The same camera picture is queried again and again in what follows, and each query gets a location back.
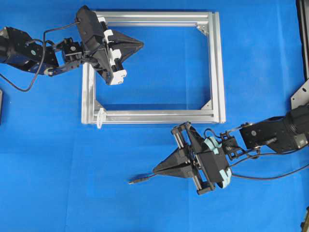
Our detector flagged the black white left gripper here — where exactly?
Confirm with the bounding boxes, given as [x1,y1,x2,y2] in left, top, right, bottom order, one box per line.
[82,16,144,85]

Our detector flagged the black taped right gripper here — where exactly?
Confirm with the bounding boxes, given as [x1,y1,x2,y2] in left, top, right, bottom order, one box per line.
[154,122,231,195]

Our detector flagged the black wire with plug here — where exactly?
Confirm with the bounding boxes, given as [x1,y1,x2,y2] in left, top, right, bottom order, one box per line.
[128,173,157,185]

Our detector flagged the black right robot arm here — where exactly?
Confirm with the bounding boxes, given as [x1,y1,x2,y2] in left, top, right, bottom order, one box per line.
[153,104,309,195]

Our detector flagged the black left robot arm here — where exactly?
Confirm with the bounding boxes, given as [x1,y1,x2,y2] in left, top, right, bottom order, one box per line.
[0,20,144,85]

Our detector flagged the white zip tie loop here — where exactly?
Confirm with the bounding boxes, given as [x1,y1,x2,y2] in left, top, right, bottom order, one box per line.
[97,107,107,129]

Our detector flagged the dark box left edge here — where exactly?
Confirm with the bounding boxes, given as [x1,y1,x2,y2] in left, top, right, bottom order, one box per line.
[0,89,3,123]

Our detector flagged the yellow black object corner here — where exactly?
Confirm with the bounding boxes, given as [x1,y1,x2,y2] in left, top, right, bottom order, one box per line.
[300,206,309,232]

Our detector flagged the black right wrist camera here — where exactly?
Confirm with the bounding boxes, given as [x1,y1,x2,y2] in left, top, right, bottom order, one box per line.
[196,136,232,189]

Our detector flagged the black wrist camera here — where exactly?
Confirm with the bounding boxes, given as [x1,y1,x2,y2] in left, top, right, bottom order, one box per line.
[196,136,232,189]
[75,5,103,52]

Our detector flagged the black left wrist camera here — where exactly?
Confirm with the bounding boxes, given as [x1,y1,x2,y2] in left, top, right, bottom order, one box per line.
[75,5,103,52]

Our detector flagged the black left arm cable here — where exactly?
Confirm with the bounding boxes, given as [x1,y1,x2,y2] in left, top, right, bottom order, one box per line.
[0,20,80,93]

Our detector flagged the silver aluminium extrusion frame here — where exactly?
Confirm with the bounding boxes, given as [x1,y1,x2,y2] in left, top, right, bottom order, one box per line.
[81,11,226,125]

